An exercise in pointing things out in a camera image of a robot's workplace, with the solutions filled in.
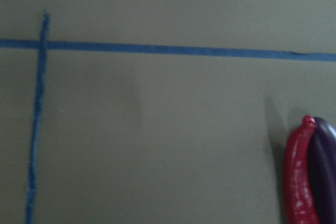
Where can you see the purple eggplant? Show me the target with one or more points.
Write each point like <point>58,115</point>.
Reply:
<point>321,163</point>

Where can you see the red chili pepper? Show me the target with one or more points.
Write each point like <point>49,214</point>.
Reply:
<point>299,201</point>

